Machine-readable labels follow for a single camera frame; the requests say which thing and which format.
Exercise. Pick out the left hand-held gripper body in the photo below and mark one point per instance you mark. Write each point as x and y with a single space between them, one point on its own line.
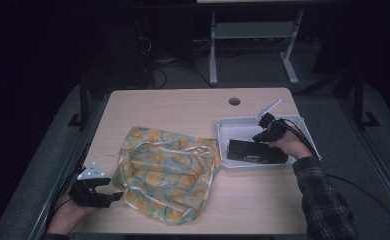
83 195

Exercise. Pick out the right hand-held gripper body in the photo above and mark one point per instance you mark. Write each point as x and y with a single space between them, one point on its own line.
273 130

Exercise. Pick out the black rectangular box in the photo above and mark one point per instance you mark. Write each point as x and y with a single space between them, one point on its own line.
253 151

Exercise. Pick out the white plastic tray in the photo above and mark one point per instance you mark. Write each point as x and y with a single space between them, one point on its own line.
239 130

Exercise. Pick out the yellow patterned tote bag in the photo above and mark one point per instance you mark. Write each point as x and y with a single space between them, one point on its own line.
166 173

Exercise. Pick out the person's right hand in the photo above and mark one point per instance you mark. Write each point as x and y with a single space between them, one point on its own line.
293 145

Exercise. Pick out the person's left hand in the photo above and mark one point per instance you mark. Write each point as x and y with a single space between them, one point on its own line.
66 216

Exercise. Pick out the grey metal stand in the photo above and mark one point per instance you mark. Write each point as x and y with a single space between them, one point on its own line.
253 30

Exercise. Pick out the metal floor rail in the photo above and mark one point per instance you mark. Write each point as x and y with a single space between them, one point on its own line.
373 156
61 160

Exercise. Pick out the black metal post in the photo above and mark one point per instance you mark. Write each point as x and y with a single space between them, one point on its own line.
359 100
83 100

